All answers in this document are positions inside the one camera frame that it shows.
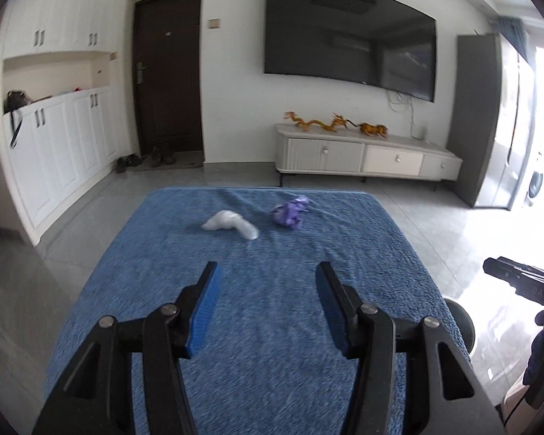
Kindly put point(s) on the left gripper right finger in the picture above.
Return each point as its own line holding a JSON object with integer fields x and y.
{"x": 340, "y": 304}

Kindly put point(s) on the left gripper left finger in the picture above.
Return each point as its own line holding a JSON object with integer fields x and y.
{"x": 202, "y": 301}

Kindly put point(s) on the white plastic bag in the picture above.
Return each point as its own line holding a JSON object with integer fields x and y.
{"x": 227, "y": 220}

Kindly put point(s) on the purple plastic bag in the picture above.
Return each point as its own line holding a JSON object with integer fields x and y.
{"x": 289, "y": 214}

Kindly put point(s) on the blue fuzzy table cloth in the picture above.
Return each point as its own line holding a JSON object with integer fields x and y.
{"x": 268, "y": 365}

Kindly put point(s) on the white TV stand cabinet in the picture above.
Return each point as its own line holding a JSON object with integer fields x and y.
{"x": 352, "y": 154}

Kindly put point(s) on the shoes by door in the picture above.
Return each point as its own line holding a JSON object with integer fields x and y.
{"x": 155, "y": 159}

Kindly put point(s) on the golden tiger figurine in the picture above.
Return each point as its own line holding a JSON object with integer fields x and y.
{"x": 373, "y": 130}

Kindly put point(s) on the golden dragon figurine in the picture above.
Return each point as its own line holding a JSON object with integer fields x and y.
{"x": 337, "y": 122}

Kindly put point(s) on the grey tall cabinet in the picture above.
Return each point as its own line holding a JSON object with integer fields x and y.
{"x": 492, "y": 120}

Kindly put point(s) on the blue curtain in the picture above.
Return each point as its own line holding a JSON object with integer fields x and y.
{"x": 514, "y": 30}

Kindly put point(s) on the dark brown entrance door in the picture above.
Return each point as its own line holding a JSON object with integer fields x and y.
{"x": 166, "y": 75}

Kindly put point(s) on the dark handbag on shelf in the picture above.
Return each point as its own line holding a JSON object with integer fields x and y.
{"x": 15, "y": 101}

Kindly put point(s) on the wall-mounted black television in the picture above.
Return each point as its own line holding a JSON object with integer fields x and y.
{"x": 379, "y": 43}

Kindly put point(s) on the wall light switch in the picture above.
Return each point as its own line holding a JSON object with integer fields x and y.
{"x": 214, "y": 23}

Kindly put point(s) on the white shoe cabinet wall unit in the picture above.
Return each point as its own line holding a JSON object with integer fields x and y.
{"x": 59, "y": 52}

